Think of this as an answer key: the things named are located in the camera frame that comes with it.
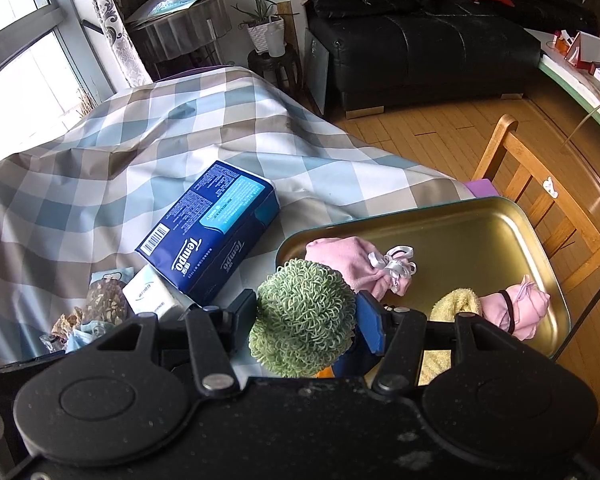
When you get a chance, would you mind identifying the herb sachet bag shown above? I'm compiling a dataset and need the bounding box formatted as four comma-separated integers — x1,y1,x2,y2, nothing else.
82,267,132,327

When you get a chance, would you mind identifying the black cable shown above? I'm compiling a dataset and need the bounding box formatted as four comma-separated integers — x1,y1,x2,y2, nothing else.
550,260,600,362

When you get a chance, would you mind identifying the pink drawstring pouch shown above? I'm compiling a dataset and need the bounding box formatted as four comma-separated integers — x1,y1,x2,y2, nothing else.
305,237,417,302

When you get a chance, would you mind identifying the checked tablecloth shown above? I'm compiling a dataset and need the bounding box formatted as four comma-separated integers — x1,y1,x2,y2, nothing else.
0,65,476,376

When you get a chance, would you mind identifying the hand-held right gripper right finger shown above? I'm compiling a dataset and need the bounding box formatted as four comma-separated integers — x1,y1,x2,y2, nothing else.
356,292,522,392

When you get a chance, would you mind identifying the patterned grey curtain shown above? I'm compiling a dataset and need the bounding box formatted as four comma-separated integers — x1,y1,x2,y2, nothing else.
86,0,154,89

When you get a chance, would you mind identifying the yellow towel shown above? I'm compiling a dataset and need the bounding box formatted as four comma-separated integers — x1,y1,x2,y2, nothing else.
419,287,482,387

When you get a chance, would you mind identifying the purple mat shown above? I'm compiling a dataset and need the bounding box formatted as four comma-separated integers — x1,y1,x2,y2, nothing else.
465,178,499,200

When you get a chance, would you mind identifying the glass panel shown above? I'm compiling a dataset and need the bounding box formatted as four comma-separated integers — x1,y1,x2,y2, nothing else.
303,27,330,116

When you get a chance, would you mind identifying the pink cloth bundle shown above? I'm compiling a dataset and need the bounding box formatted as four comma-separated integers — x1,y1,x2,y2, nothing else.
479,275,552,342

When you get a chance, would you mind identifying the teal and gold tin tray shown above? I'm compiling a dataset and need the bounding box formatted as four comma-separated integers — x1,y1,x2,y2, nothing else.
275,196,574,362

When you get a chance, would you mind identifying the navy cartoon bag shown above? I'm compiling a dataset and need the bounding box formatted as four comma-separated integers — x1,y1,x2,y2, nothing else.
322,342,378,380

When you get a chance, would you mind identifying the green curly scrubber ball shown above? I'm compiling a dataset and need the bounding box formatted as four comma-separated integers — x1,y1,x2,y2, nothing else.
249,258,357,379

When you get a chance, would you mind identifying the green edged coffee table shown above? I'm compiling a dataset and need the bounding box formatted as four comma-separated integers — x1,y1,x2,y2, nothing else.
524,27,600,192

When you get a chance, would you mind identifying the black leather sofa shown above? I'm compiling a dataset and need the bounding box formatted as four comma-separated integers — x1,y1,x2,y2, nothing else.
305,0,597,119

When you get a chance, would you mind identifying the dark round stool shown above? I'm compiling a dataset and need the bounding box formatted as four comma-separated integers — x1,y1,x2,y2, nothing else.
247,47,304,97

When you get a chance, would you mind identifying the small white tissue pack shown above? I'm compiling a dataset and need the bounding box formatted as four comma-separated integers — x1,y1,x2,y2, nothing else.
122,265,202,322

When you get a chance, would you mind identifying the white box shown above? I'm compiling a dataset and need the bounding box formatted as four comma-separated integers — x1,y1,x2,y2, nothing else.
572,31,600,67

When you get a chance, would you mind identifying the blue tissue pack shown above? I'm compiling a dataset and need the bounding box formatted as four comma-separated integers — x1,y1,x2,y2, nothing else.
135,160,281,307

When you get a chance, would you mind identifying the black folding case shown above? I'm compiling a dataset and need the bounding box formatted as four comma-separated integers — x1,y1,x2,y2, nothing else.
0,349,67,373

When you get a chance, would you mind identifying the wooden chair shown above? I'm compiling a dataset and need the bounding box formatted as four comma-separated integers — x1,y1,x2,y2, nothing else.
472,114,600,294

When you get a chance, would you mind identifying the potted plant in white pot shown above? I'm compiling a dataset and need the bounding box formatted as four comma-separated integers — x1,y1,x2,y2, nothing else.
231,0,299,56

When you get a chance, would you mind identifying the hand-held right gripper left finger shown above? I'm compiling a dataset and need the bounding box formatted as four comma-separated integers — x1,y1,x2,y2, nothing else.
94,290,257,394

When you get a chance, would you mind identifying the window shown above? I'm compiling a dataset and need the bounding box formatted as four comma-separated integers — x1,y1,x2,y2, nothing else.
0,0,102,127

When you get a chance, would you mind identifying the white plastic cup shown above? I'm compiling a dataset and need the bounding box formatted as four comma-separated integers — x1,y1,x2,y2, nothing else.
267,20,287,58

